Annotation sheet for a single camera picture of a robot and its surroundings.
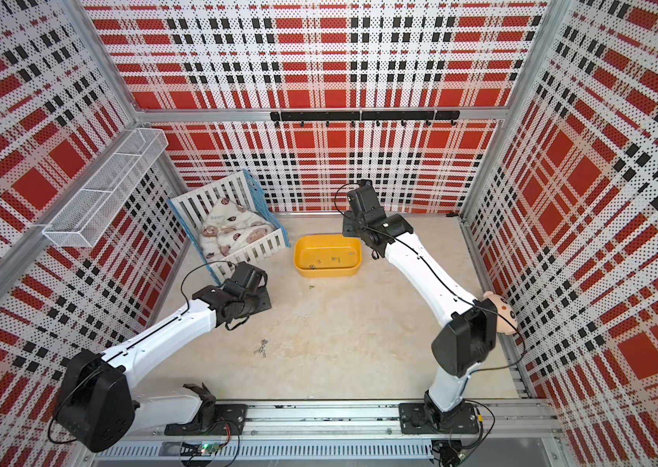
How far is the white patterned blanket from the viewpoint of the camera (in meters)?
1.07

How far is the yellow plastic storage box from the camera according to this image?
1.04 metres

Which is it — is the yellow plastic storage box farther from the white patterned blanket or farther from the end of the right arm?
the end of the right arm

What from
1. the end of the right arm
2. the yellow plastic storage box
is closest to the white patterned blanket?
the yellow plastic storage box

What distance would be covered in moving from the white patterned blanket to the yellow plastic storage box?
0.15m
